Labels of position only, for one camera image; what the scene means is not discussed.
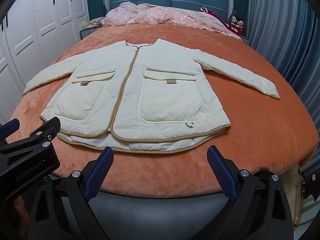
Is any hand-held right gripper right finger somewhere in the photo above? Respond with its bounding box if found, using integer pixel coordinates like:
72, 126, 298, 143
206, 145, 294, 240

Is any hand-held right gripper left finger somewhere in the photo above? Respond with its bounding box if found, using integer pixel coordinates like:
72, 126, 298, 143
29, 146, 115, 240

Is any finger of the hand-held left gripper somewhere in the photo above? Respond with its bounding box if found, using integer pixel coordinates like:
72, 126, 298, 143
0, 117, 62, 156
0, 118, 21, 146

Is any cream quilted jacket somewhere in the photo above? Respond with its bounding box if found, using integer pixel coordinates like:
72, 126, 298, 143
22, 39, 280, 154

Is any orange plush blanket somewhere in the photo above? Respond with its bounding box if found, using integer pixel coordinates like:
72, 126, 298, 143
5, 24, 319, 199

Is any white wardrobe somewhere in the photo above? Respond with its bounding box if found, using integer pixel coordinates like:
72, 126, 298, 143
0, 0, 89, 123

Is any dark nightstand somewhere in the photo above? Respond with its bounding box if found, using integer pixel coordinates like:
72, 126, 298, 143
80, 26, 103, 40

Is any yellowish crumpled cloth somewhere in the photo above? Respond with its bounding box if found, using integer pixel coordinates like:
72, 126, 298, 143
82, 17, 105, 29

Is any plush doll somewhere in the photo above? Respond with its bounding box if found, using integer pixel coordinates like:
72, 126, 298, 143
230, 14, 244, 34

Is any grey-blue curtain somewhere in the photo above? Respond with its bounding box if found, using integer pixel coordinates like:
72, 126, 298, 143
246, 0, 320, 120

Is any red cloth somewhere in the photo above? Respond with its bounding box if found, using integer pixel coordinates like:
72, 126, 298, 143
200, 7, 232, 30

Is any pink floral quilt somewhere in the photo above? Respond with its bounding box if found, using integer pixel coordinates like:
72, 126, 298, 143
104, 2, 243, 40

